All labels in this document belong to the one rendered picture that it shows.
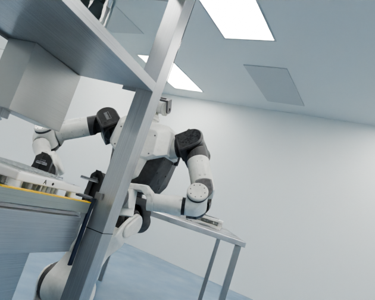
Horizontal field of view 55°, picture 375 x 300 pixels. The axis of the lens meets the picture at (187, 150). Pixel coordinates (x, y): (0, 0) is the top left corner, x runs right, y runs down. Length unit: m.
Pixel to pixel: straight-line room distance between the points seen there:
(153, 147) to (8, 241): 0.74
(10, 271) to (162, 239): 5.48
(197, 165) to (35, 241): 0.68
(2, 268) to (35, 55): 0.56
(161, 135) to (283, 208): 4.36
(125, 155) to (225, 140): 5.20
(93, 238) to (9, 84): 0.49
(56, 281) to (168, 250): 5.02
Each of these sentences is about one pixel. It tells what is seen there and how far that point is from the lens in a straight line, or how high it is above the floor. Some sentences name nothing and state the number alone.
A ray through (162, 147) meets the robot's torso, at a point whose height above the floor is 1.19.
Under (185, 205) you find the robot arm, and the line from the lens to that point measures 1.31.
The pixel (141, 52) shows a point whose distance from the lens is 1.28.
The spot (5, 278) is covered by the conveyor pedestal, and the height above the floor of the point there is 0.70.
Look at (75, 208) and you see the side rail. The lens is 1.05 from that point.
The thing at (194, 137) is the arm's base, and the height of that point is 1.27.
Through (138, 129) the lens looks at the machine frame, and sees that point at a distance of 1.10.
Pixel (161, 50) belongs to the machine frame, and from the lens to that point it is 1.18.
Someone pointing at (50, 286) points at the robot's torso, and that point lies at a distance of 1.41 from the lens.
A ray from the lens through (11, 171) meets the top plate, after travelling 0.91.
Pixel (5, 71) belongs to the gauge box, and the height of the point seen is 1.19.
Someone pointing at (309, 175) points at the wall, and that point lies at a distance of 5.72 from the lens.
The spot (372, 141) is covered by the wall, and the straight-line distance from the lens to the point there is 5.78.
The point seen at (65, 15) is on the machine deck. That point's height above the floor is 1.29.
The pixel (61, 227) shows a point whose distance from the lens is 1.04.
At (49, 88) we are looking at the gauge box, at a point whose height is 1.20.
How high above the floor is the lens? 1.00
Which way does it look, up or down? 8 degrees up
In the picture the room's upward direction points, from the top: 18 degrees clockwise
